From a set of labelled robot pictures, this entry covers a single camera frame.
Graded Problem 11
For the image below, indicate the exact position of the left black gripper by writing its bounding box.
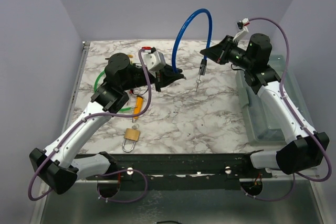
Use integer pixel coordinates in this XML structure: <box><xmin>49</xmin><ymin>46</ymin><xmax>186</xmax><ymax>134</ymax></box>
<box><xmin>122</xmin><ymin>63</ymin><xmax>184</xmax><ymax>92</ymax></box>

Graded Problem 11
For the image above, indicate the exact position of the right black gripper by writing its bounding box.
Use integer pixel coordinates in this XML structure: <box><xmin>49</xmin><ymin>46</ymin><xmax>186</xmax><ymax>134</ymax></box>
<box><xmin>201</xmin><ymin>35</ymin><xmax>254</xmax><ymax>70</ymax></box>

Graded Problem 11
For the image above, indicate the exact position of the blue cable lock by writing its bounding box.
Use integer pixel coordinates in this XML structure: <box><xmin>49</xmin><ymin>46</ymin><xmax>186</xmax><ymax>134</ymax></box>
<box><xmin>171</xmin><ymin>8</ymin><xmax>213</xmax><ymax>73</ymax></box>

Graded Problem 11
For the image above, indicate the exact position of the green cable lock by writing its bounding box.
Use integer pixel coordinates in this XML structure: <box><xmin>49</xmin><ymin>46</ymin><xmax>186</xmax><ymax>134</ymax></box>
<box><xmin>93</xmin><ymin>70</ymin><xmax>135</xmax><ymax>112</ymax></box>

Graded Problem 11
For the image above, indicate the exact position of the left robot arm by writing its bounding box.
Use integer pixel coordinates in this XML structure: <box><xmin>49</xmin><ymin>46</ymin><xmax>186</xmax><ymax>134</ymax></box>
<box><xmin>28</xmin><ymin>49</ymin><xmax>184</xmax><ymax>200</ymax></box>

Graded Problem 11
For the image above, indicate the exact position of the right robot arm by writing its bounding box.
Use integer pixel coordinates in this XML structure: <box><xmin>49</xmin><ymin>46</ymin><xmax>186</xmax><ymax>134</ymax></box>
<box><xmin>200</xmin><ymin>33</ymin><xmax>329</xmax><ymax>178</ymax></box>

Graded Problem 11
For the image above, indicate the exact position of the orange utility knife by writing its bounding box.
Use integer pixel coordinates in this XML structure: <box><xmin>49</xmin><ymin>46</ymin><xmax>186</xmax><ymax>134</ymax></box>
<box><xmin>132</xmin><ymin>95</ymin><xmax>144</xmax><ymax>123</ymax></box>

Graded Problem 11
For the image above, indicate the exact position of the brass padlock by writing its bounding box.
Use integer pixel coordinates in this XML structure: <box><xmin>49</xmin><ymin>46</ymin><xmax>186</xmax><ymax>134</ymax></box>
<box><xmin>122</xmin><ymin>124</ymin><xmax>141</xmax><ymax>153</ymax></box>

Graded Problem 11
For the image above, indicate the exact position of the clear plastic bin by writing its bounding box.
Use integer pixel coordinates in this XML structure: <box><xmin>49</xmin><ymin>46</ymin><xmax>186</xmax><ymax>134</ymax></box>
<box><xmin>236</xmin><ymin>55</ymin><xmax>313</xmax><ymax>146</ymax></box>

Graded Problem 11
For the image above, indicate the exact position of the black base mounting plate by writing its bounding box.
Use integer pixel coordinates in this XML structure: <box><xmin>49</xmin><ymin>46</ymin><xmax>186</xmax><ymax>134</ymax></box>
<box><xmin>54</xmin><ymin>152</ymin><xmax>305</xmax><ymax>190</ymax></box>

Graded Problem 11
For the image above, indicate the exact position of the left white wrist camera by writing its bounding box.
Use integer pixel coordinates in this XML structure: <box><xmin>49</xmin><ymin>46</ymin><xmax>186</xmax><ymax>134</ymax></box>
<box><xmin>142</xmin><ymin>47</ymin><xmax>166</xmax><ymax>76</ymax></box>

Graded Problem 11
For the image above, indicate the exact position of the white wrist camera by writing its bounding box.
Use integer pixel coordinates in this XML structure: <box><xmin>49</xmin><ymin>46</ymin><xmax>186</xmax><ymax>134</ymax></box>
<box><xmin>233</xmin><ymin>18</ymin><xmax>250</xmax><ymax>41</ymax></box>
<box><xmin>142</xmin><ymin>47</ymin><xmax>166</xmax><ymax>76</ymax></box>

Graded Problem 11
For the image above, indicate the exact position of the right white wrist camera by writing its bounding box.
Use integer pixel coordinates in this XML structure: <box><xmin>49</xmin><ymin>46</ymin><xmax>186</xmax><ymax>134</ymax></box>
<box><xmin>233</xmin><ymin>18</ymin><xmax>250</xmax><ymax>41</ymax></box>

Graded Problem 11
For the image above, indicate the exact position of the aluminium rail frame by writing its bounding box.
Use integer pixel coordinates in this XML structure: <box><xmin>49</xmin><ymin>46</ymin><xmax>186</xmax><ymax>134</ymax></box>
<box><xmin>41</xmin><ymin>40</ymin><xmax>320</xmax><ymax>183</ymax></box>

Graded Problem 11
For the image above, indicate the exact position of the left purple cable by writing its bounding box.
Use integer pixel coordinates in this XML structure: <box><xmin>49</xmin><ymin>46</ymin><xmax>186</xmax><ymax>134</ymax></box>
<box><xmin>28</xmin><ymin>48</ymin><xmax>153</xmax><ymax>203</ymax></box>

